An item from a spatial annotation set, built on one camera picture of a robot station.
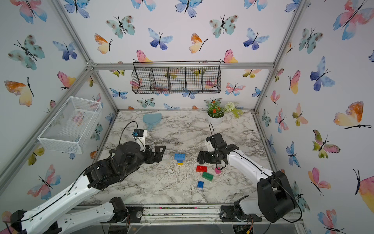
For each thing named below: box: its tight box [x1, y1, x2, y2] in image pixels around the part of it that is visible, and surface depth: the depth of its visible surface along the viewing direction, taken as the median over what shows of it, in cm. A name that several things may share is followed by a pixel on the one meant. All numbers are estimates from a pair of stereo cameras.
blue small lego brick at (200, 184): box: [197, 180, 205, 189], surface depth 84 cm
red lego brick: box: [196, 165, 207, 173], surface depth 90 cm
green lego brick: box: [201, 171, 214, 182], surface depth 88 cm
